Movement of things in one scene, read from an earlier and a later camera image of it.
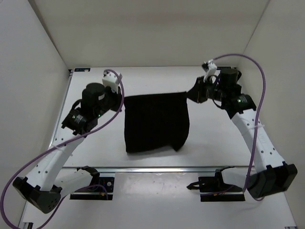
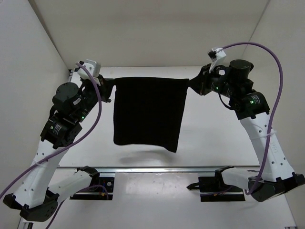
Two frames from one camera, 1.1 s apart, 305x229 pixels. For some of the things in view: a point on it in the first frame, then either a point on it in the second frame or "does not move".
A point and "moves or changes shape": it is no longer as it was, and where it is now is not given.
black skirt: x=156 y=121 moves or changes shape
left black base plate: x=104 y=191 does not move
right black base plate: x=214 y=189 does not move
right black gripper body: x=206 y=90 to x=212 y=81
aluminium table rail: x=156 y=170 does not move
